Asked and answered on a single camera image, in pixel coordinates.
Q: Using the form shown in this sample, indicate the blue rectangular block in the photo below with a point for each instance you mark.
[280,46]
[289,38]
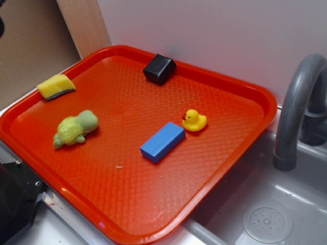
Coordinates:
[162,142]

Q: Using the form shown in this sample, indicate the yellow rubber duck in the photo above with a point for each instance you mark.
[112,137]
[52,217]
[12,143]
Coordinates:
[193,121]

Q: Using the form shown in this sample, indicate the red plastic tray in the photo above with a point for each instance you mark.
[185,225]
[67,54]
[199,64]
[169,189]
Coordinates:
[126,196]

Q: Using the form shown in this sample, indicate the black cube block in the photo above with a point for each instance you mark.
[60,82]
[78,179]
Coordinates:
[159,69]

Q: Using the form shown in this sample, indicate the green plush turtle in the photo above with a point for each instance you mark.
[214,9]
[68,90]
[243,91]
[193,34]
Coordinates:
[73,129]

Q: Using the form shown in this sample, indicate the yellow sponge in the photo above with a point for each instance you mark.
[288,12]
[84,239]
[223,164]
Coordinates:
[55,86]

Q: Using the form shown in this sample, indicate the grey toy sink basin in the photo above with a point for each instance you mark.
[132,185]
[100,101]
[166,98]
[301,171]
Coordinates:
[255,203]

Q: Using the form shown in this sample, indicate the wooden board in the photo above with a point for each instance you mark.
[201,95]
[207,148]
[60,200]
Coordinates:
[85,24]

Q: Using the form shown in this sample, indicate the grey toy faucet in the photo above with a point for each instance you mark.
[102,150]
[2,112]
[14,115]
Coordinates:
[303,115]

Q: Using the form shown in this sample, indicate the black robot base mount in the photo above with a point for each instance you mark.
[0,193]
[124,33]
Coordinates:
[21,192]

